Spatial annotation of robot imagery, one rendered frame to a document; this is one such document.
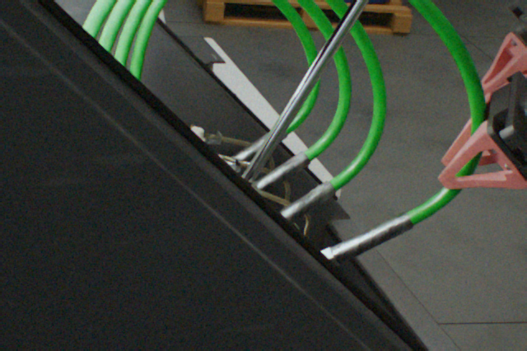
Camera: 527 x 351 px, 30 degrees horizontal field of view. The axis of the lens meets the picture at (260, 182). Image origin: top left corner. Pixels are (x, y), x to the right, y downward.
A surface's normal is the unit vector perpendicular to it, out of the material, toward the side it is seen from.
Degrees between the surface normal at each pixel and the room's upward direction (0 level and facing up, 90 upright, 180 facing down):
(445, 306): 0
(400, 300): 0
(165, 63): 90
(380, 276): 0
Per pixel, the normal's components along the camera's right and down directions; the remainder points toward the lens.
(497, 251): 0.11, -0.90
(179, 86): 0.31, 0.43
